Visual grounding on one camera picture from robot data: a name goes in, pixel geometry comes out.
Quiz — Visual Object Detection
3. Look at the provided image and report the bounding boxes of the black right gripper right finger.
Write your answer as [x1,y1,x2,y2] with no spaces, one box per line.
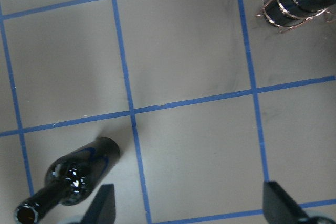
[262,181,310,224]

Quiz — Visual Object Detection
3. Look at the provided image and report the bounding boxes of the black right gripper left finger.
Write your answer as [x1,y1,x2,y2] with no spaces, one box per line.
[80,184,116,224]

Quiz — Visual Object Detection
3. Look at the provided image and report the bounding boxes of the copper wire bottle basket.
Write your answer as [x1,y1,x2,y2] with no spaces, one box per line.
[256,0,336,35]

